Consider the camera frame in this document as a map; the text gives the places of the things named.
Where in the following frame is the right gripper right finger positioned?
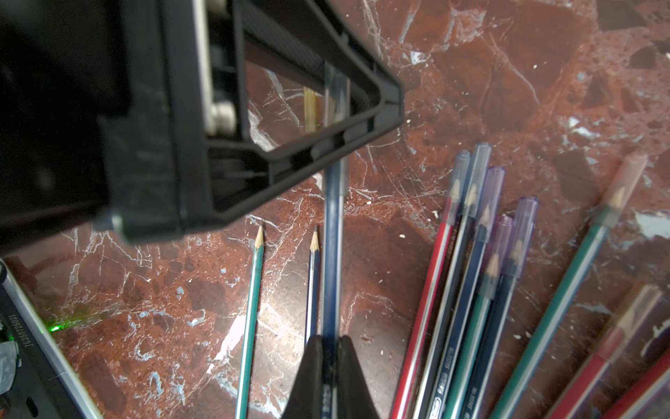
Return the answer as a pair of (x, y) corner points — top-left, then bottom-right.
(337, 336), (380, 419)

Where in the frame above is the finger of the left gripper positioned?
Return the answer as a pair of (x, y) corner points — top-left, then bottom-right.
(96, 1), (404, 244)

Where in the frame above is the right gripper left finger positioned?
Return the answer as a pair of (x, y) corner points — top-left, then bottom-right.
(281, 335), (324, 419)

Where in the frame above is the dark blue pencil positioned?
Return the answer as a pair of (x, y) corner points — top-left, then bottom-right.
(305, 228), (321, 345)

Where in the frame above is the yellow pencil cap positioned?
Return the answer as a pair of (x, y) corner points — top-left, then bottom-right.
(303, 87), (319, 134)

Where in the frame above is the blue striped pencil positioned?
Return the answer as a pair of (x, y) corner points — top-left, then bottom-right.
(320, 158), (347, 418)

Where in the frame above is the clear blue pencil cap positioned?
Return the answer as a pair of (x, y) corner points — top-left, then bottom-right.
(323, 63), (351, 128)

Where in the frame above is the red striped pencil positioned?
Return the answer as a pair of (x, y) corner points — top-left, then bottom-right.
(390, 150), (471, 418)

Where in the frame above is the blue pencil purple cap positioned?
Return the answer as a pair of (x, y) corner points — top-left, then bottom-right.
(427, 166), (505, 419)

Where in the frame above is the navy pencil purple cap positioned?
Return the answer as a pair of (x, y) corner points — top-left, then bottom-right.
(461, 197), (539, 418)

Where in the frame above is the green pencil pink cap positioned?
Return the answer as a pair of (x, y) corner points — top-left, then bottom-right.
(490, 153), (649, 419)

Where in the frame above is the red pencil brown cap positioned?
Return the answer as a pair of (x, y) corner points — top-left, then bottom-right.
(545, 283), (663, 419)

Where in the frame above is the red pencil at edge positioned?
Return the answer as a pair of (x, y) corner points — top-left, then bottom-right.
(602, 350), (669, 418)

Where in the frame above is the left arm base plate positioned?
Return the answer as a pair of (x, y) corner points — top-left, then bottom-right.
(1, 264), (102, 418)

